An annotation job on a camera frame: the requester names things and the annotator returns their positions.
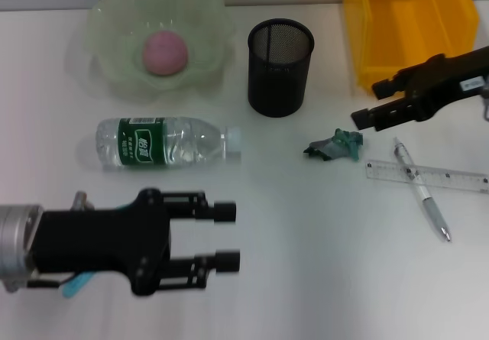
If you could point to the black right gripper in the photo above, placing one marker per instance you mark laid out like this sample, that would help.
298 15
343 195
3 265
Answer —
447 80

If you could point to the pink toy peach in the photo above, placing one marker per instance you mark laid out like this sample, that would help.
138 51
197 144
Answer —
165 53

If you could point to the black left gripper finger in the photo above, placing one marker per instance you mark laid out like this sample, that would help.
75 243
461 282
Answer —
223 212
227 261

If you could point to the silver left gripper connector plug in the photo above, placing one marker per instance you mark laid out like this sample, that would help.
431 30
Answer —
82 200

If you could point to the white grey pen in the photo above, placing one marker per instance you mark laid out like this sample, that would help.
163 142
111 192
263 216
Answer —
428 202

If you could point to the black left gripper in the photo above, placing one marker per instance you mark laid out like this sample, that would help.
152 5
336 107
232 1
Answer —
99 240

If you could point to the blue scissors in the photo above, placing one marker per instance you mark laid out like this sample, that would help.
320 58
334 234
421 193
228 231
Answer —
74 286

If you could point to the translucent green plastic fruit bowl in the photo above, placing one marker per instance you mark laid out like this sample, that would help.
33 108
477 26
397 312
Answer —
114 49

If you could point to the clear green-label water bottle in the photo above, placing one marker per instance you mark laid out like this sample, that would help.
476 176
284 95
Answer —
153 143

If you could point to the transparent plastic ruler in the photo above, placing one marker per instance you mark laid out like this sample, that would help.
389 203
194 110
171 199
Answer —
451 175

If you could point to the green plastic wrapper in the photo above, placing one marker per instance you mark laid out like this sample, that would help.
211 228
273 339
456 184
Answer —
336 145

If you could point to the black mesh pen holder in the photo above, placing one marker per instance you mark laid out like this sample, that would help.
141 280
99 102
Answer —
277 84

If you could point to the yellow plastic bin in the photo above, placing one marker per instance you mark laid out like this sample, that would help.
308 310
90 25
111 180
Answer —
401 19

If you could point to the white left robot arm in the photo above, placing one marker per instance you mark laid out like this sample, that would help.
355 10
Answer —
15 240

